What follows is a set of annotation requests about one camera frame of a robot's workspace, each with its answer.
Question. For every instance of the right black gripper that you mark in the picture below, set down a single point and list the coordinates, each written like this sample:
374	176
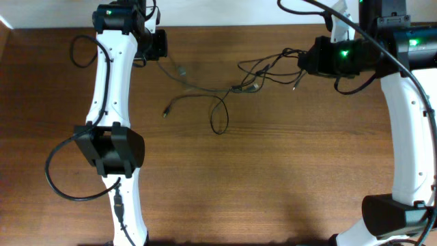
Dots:
319	65

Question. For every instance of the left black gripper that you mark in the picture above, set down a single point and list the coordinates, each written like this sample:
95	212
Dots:
158	44

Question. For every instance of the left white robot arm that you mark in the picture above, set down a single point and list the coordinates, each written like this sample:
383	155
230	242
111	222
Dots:
126	37

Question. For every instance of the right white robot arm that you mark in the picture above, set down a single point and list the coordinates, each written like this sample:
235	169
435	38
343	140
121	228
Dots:
402	57

